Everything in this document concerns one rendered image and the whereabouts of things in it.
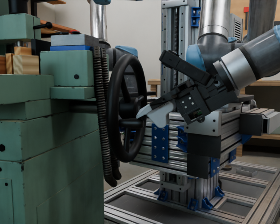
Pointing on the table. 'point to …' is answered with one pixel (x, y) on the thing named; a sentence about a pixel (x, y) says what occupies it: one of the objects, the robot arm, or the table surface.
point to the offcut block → (26, 64)
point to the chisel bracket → (14, 28)
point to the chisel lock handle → (43, 26)
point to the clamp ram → (36, 47)
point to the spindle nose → (18, 6)
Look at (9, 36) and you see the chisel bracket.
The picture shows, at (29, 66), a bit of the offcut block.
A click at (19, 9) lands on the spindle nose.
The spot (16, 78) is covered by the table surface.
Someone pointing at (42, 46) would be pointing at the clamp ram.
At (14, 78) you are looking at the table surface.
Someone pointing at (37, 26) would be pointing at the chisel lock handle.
